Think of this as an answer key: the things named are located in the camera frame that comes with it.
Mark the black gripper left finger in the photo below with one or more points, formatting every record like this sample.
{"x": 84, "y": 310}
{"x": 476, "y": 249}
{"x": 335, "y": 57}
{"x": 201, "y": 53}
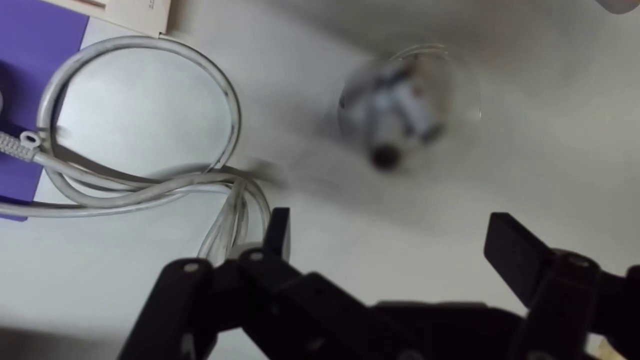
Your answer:
{"x": 201, "y": 300}

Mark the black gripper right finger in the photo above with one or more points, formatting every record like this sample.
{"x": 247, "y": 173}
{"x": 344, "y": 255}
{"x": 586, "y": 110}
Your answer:
{"x": 572, "y": 300}

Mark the clear glass bowl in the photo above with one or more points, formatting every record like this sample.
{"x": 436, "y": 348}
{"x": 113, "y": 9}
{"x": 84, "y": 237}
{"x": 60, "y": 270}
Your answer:
{"x": 460, "y": 87}

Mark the small white dark-capped bottle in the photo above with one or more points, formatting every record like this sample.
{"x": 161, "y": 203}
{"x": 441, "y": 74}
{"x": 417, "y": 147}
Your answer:
{"x": 387, "y": 137}

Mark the white bottle with red logo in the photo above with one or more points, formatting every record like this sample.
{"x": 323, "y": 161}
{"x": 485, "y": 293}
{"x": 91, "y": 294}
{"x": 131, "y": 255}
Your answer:
{"x": 417, "y": 102}

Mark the purple paper sheet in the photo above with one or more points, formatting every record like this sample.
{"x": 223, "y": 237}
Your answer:
{"x": 32, "y": 40}

